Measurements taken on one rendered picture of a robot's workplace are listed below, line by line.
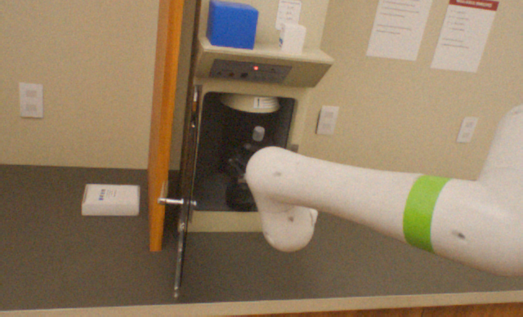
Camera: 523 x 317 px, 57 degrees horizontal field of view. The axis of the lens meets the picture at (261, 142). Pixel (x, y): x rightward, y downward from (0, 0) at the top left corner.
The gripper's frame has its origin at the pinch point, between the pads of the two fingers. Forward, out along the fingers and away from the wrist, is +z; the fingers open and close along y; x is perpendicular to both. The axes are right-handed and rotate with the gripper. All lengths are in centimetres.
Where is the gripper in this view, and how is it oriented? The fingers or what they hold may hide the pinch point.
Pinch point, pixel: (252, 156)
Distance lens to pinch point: 132.2
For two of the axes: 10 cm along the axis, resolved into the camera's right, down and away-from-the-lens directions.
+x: -1.5, 9.2, 3.7
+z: -2.3, -4.0, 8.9
